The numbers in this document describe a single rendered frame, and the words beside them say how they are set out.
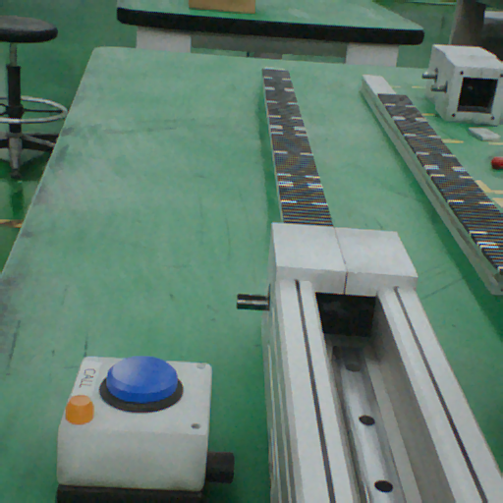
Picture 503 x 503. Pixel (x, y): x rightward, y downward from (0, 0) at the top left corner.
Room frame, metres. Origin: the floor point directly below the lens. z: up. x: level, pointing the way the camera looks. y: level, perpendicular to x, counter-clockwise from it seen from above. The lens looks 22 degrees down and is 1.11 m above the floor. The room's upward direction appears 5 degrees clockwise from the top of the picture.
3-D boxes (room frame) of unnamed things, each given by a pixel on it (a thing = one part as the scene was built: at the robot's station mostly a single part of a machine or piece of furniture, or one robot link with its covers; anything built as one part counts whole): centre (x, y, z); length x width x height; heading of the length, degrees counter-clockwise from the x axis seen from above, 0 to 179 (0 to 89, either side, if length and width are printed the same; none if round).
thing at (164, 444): (0.45, 0.05, 0.81); 0.10 x 0.08 x 0.06; 93
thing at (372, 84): (1.26, -0.22, 0.79); 0.96 x 0.04 x 0.03; 3
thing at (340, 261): (0.62, -0.05, 0.83); 0.12 x 0.09 x 0.10; 93
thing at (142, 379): (0.45, 0.06, 0.84); 0.04 x 0.04 x 0.02
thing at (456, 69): (1.57, -0.34, 0.83); 0.11 x 0.10 x 0.10; 90
